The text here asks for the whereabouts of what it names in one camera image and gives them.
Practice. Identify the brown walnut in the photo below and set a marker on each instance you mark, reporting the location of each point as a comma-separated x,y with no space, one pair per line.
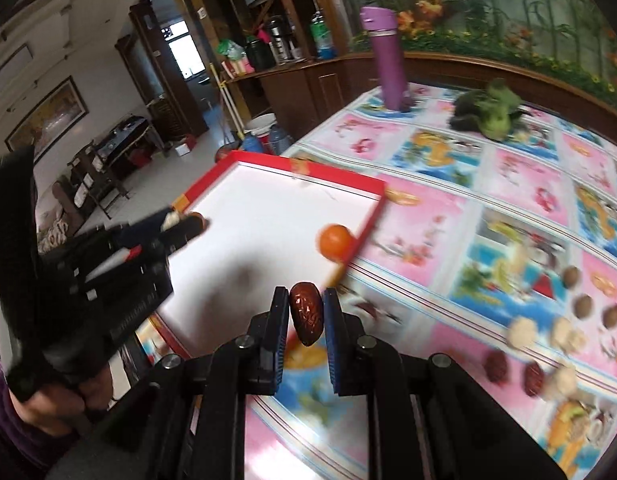
612,316
583,306
570,277

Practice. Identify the person's left hand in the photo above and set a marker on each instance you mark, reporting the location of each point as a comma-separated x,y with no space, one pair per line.
63,410

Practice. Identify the purple thermos bottle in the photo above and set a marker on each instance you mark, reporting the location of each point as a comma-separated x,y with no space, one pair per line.
386,57

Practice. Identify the green bag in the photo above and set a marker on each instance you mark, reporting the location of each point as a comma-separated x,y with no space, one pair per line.
229,50

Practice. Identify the blue thermos flask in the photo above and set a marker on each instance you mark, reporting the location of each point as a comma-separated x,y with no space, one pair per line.
252,144

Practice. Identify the black side table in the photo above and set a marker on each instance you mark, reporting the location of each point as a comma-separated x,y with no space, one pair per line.
113,145

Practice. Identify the orange mandarin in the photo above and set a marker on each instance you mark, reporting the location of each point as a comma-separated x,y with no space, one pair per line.
334,242

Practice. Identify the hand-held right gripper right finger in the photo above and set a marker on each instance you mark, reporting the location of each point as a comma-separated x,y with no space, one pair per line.
333,345

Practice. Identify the person's left forearm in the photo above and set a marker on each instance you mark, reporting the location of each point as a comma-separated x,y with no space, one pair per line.
8,440

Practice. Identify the framed wall painting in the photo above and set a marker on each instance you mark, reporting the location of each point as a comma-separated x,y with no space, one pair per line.
46,112

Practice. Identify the brown wooden counter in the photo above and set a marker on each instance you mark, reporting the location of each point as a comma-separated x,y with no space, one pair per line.
298,85

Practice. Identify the wrinkled red date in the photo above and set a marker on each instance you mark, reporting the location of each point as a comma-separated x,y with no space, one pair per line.
304,312
495,366
197,221
534,379

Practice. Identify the black and silver thermos jug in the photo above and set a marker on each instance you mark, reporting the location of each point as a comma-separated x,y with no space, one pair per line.
277,40

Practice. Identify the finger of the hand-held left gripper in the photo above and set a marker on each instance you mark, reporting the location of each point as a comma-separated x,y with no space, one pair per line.
151,222
181,237

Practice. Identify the printed pink blue tablecloth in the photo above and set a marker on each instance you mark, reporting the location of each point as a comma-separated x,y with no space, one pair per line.
428,220

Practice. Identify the round beige rice cake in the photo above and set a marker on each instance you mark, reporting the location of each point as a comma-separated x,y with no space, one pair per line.
560,382
568,335
520,332

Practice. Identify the grey thermos flask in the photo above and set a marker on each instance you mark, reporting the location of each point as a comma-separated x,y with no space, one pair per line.
279,141

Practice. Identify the red rimmed white tray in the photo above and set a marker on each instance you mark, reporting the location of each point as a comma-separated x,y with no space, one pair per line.
268,210

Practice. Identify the green bok choy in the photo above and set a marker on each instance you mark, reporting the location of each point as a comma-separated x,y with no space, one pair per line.
488,107

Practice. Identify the pink box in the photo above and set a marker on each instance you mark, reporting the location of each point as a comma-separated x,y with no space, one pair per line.
238,66

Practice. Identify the glass panel with plants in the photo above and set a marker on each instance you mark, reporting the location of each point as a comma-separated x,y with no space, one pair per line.
488,10

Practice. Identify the white bucket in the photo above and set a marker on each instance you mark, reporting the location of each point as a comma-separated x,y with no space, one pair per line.
261,122

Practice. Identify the small white box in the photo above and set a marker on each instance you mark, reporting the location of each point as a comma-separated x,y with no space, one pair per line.
182,148

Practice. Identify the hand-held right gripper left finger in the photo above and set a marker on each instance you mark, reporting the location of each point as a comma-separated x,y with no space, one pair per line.
279,345

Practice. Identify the green plastic bottle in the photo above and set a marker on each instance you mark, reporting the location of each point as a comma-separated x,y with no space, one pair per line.
319,35

